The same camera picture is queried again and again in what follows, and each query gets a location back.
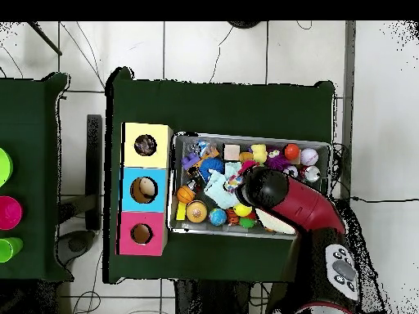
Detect lime green plastic cup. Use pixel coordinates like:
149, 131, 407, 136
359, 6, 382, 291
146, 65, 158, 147
0, 147, 14, 188
0, 236, 25, 263

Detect wooden three-hole box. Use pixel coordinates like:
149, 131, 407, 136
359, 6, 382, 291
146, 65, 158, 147
115, 122, 173, 257

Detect black diagonal rod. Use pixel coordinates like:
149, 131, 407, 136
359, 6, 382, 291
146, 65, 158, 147
27, 20, 63, 56

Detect grey stand base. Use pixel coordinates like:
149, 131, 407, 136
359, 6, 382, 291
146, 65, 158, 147
56, 229, 97, 267

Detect black upright panel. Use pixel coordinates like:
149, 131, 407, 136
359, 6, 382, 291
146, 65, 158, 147
85, 114, 103, 231

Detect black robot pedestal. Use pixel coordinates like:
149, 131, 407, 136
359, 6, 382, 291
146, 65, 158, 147
174, 280, 273, 314

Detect cream muslin cloth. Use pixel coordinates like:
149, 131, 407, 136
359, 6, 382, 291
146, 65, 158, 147
255, 207, 297, 236

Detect toy hamburger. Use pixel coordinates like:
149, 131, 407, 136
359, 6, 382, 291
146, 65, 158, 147
185, 200, 208, 223

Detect black power cable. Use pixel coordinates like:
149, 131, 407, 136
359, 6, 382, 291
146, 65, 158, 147
340, 195, 419, 206

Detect black round fixture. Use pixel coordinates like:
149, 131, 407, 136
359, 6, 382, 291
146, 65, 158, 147
228, 20, 262, 29

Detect yellow smooth ball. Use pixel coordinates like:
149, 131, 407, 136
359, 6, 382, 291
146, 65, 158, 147
232, 202, 253, 218

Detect blue spiky rubber ball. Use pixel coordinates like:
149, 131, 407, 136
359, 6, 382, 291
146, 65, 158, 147
198, 157, 225, 182

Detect dark green table cloth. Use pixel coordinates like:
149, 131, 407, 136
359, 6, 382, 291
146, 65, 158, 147
0, 72, 74, 283
103, 66, 336, 290

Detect purple spiky monster toy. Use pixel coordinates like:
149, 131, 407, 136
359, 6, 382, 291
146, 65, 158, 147
264, 146, 291, 171

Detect white baseball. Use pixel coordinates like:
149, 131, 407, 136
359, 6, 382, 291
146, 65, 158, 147
300, 148, 319, 167

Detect silver mesh bin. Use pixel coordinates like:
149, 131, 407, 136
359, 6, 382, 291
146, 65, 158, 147
166, 131, 333, 241

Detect light blue fluffy cloth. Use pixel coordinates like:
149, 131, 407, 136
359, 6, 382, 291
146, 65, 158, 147
203, 162, 243, 210

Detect yellow plush duck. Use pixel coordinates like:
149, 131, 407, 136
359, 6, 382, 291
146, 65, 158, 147
250, 143, 268, 164

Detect orange toy basketball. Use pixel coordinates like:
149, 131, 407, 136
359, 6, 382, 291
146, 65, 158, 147
176, 185, 196, 204

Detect orange smooth ball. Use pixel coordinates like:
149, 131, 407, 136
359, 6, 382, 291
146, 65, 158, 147
283, 143, 301, 161

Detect pink plastic cup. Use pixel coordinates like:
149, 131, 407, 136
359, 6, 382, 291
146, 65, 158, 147
0, 195, 24, 231

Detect colourful triangle print cloth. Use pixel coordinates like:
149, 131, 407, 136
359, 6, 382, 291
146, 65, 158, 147
223, 174, 245, 195

